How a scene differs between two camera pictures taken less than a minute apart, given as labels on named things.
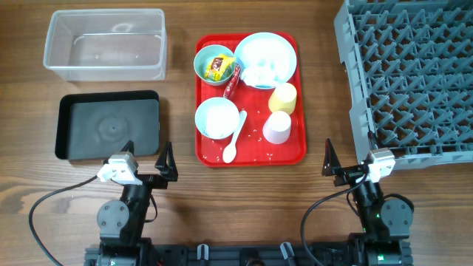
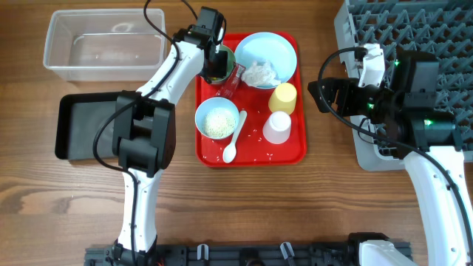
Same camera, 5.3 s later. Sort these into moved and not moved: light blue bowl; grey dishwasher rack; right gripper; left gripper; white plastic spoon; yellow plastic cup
Moved: right gripper; left gripper
Not moved: yellow plastic cup; light blue bowl; white plastic spoon; grey dishwasher rack
